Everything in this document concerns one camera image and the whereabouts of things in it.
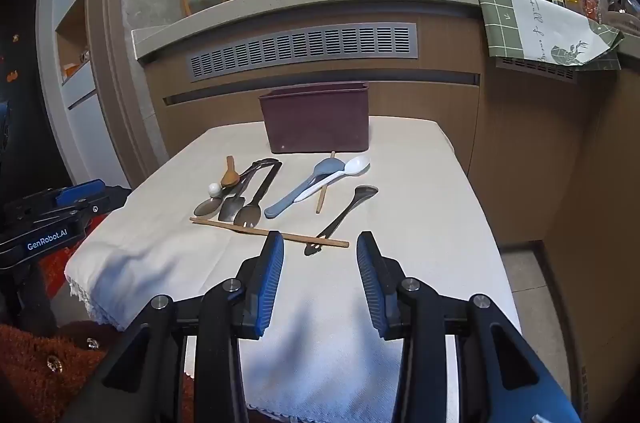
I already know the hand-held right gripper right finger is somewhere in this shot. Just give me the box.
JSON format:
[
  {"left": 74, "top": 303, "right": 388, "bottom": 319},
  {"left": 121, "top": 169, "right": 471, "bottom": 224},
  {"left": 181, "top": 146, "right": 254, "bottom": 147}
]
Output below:
[{"left": 356, "top": 230, "right": 583, "bottom": 423}]

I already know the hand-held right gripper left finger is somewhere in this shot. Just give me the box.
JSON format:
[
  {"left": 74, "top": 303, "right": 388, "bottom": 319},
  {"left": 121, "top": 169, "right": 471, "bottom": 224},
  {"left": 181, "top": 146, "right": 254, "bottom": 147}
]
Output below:
[{"left": 65, "top": 230, "right": 286, "bottom": 423}]

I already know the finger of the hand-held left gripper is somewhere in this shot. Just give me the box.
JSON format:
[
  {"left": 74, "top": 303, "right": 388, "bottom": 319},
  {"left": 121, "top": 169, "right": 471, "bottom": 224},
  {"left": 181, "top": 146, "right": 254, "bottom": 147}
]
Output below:
[
  {"left": 55, "top": 179, "right": 107, "bottom": 207},
  {"left": 75, "top": 186, "right": 132, "bottom": 217}
]

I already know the metal spork black handle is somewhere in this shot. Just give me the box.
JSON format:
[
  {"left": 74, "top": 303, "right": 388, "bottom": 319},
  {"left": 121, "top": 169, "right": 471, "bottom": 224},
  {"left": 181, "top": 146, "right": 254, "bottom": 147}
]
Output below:
[{"left": 233, "top": 160, "right": 282, "bottom": 228}]

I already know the wooden chopstick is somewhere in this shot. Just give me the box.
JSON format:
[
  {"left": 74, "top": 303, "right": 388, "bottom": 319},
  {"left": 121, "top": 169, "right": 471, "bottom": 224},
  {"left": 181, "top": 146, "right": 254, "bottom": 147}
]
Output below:
[
  {"left": 189, "top": 217, "right": 350, "bottom": 249},
  {"left": 315, "top": 150, "right": 336, "bottom": 214}
]

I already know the slotted metal spoon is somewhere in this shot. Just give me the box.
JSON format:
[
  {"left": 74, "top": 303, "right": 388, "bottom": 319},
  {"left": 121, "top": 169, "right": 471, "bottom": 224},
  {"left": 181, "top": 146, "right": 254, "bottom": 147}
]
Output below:
[{"left": 304, "top": 185, "right": 379, "bottom": 257}]

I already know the spade-shaped metal spoon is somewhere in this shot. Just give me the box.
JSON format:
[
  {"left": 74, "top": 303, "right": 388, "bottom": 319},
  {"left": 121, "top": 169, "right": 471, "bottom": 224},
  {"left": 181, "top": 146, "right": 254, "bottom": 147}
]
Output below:
[{"left": 218, "top": 159, "right": 281, "bottom": 223}]

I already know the blue-grey plastic spoon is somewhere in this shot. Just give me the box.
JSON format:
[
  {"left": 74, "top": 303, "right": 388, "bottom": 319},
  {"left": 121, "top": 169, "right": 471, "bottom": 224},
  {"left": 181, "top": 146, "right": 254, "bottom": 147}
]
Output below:
[{"left": 264, "top": 156, "right": 346, "bottom": 219}]

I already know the round metal spoon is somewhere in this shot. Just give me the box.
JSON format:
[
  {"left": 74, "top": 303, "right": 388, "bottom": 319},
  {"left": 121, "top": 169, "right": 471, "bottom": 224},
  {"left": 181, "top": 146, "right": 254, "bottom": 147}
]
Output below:
[{"left": 194, "top": 159, "right": 273, "bottom": 217}]

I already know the small brown wooden spoon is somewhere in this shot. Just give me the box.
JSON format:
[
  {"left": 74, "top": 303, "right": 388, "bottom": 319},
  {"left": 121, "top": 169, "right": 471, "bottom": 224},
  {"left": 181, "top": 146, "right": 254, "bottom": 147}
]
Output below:
[{"left": 220, "top": 156, "right": 240, "bottom": 189}]

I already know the white plastic spoon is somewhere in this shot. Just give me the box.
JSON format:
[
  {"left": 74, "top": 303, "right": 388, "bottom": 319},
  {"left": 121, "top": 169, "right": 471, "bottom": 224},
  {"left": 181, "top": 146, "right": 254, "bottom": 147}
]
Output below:
[{"left": 293, "top": 155, "right": 371, "bottom": 204}]

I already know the maroon utensil holder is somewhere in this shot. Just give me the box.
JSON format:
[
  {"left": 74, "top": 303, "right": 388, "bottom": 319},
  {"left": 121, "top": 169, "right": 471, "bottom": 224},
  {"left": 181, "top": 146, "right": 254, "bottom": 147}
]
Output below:
[{"left": 258, "top": 82, "right": 372, "bottom": 155}]

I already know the white shelf cabinet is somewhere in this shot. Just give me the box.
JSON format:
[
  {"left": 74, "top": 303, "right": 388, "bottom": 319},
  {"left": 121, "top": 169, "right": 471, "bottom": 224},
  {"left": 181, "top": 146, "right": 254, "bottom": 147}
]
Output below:
[{"left": 37, "top": 0, "right": 101, "bottom": 184}]

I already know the white tablecloth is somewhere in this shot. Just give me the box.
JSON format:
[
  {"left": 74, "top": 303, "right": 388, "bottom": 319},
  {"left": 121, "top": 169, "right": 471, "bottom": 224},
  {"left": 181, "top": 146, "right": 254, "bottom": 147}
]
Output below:
[{"left": 64, "top": 116, "right": 523, "bottom": 423}]

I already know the dark fridge with magnets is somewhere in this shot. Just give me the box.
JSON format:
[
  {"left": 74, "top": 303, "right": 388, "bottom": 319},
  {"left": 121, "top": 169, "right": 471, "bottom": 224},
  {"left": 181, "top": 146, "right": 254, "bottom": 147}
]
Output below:
[{"left": 0, "top": 0, "right": 71, "bottom": 204}]

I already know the person's red knit sweater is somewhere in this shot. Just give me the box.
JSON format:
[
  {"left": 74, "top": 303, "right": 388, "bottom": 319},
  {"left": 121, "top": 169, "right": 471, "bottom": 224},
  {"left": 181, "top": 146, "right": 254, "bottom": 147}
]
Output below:
[{"left": 0, "top": 323, "right": 196, "bottom": 423}]

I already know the wooden kitchen cabinet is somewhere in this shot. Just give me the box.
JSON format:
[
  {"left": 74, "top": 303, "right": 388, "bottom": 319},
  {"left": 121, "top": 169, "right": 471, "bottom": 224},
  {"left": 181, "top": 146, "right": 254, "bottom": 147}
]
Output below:
[{"left": 142, "top": 10, "right": 640, "bottom": 404}]

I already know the grey vent grille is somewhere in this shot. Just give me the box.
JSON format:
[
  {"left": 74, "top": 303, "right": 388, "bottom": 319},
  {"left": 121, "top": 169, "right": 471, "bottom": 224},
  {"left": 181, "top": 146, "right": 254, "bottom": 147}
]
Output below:
[{"left": 189, "top": 23, "right": 418, "bottom": 81}]

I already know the small vent grille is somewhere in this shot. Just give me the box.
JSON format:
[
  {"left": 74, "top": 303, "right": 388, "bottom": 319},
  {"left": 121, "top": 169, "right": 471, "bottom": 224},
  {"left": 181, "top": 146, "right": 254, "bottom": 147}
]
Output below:
[{"left": 495, "top": 56, "right": 578, "bottom": 81}]

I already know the green checked towel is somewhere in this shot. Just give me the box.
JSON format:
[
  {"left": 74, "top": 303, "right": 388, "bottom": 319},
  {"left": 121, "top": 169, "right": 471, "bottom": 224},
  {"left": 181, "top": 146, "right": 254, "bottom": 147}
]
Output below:
[{"left": 475, "top": 0, "right": 626, "bottom": 70}]

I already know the pink basket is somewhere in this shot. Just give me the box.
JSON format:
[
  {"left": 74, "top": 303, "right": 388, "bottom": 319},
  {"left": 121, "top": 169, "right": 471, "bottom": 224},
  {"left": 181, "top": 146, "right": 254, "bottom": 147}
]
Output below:
[{"left": 600, "top": 10, "right": 640, "bottom": 36}]

